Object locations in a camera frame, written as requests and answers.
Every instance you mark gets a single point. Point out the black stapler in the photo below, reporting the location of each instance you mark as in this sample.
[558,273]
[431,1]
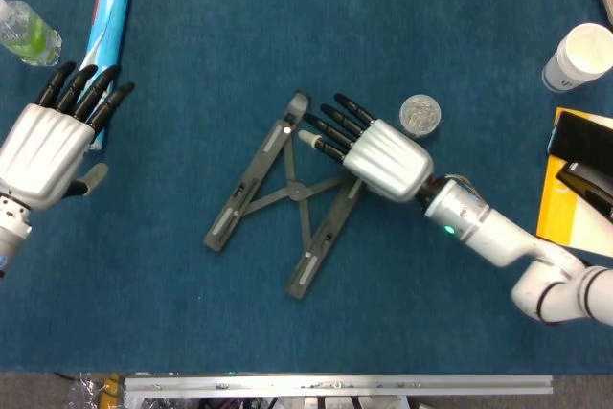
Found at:
[589,188]

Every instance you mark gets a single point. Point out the clear bottle with green label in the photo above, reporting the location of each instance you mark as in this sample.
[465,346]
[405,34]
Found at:
[29,35]

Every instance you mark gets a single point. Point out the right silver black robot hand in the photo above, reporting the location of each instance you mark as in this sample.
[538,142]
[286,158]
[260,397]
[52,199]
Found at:
[388,160]

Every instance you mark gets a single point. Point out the black smartphone with blue case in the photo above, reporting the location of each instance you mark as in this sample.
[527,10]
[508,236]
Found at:
[579,136]

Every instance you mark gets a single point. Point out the silver aluminium rail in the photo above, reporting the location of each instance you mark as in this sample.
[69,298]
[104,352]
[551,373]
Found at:
[335,385]

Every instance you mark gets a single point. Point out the crumpled clear plastic wrapper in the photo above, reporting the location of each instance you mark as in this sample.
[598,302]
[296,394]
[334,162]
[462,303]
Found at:
[84,392]

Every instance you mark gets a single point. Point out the black folding laptop stand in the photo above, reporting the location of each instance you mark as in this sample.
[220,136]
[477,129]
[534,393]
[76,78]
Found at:
[297,191]

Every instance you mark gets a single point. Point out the yellow and white notebook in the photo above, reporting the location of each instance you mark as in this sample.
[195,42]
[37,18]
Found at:
[551,217]

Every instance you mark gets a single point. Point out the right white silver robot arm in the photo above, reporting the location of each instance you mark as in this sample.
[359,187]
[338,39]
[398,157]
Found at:
[503,236]

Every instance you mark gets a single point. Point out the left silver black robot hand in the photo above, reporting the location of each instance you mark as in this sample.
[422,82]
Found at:
[43,155]

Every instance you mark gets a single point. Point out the clear jar of paper clips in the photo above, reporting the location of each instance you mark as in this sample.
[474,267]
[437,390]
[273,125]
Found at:
[420,117]

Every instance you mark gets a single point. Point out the small yellow object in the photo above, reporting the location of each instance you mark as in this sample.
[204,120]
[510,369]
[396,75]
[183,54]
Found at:
[111,387]

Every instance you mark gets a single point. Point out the light blue plastic wrap roll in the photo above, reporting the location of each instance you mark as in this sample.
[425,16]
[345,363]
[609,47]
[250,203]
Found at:
[112,11]

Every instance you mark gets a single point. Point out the blue carpet table cover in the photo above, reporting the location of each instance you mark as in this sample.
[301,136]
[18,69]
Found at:
[191,308]

